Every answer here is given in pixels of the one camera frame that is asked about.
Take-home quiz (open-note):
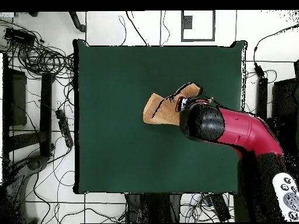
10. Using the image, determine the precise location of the orange terry towel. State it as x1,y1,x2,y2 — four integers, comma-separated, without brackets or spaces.
142,82,203,127

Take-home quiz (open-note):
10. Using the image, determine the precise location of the dark green table cloth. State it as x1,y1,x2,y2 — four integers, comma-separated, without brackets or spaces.
73,38,247,195

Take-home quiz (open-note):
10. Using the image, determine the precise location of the black upright bar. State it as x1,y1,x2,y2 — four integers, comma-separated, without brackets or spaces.
256,76,269,118

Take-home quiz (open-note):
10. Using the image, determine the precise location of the large black box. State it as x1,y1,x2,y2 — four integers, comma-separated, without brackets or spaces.
272,78,299,141

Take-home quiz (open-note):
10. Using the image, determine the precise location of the long black power strip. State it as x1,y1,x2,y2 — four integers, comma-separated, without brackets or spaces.
55,108,74,149

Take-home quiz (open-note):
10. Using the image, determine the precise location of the black angled leg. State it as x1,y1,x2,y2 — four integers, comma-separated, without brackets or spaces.
68,11,87,33

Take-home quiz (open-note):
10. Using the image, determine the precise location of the black power supply box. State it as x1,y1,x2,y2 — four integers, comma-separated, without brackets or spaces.
4,27,36,47

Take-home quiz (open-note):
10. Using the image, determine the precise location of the black inline cable adapter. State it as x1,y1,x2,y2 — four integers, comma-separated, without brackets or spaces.
253,61,266,79

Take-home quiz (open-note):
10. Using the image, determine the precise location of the black cable tangle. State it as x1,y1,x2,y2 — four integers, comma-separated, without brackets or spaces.
0,18,75,80
179,193,234,222

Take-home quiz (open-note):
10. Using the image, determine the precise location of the black robot pedestal stand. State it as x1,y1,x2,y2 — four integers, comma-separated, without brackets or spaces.
124,192,183,223

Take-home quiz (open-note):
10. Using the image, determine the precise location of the black frame stand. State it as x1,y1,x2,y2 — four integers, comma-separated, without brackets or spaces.
2,53,55,159

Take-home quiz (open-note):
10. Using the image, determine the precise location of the grey pedestal leg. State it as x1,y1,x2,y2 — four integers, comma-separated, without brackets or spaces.
4,155,50,223

